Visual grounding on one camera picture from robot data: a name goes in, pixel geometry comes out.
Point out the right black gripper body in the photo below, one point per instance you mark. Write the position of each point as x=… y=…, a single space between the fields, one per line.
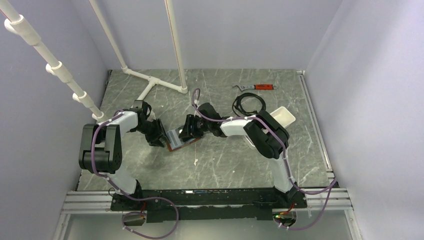
x=204 y=125

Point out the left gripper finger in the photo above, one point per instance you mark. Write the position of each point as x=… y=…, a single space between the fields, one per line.
x=162 y=133
x=157 y=140

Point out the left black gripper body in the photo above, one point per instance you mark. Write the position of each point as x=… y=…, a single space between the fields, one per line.
x=151 y=129

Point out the brown leather card holder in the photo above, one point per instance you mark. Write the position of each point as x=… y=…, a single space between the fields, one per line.
x=175 y=143

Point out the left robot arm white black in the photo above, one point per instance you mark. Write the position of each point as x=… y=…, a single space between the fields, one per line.
x=101 y=151

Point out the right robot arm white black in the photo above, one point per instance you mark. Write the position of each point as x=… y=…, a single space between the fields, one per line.
x=268 y=136

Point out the red handled adjustable wrench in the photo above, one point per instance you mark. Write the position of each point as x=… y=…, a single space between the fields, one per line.
x=255 y=87

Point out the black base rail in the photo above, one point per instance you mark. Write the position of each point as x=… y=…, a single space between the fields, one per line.
x=207 y=204

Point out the aluminium frame rails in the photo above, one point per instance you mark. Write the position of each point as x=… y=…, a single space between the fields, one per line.
x=320 y=201

